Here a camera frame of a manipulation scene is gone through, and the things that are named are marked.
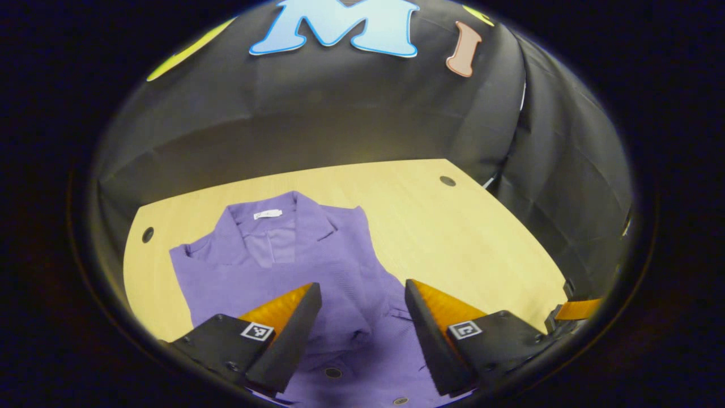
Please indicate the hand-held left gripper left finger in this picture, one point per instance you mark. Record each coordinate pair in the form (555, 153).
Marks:
(291, 340)

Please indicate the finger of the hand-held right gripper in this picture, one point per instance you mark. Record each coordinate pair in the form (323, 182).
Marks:
(580, 309)

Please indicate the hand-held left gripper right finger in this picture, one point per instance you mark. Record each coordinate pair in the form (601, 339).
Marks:
(433, 345)

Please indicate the purple button shirt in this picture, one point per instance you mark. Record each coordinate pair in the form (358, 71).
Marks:
(328, 255)

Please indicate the black table edge bracket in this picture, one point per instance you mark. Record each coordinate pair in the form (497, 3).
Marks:
(568, 289)

